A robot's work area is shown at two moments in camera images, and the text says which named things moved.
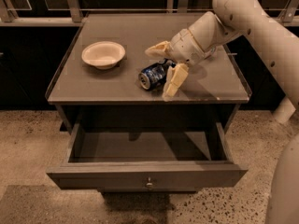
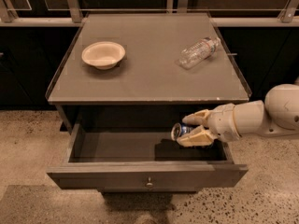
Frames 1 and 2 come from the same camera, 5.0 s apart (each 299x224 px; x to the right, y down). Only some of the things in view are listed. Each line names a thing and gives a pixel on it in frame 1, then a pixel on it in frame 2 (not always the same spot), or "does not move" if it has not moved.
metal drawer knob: (149, 184) does not move
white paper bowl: (103, 54) does not move
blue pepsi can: (153, 75) → (177, 130)
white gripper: (184, 47) → (222, 121)
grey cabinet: (95, 87) does not move
